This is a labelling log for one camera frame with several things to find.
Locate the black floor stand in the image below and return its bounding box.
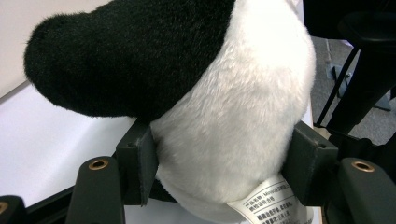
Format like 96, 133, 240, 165
314, 11, 396, 135

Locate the pale lilac table mat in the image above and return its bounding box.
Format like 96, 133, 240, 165
0, 81, 323, 224

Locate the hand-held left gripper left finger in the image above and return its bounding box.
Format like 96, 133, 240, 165
115, 119, 160, 207

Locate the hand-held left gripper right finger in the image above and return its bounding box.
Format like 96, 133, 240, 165
281, 120, 340, 207

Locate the panda plush toy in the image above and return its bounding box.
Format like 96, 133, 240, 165
22, 0, 318, 224

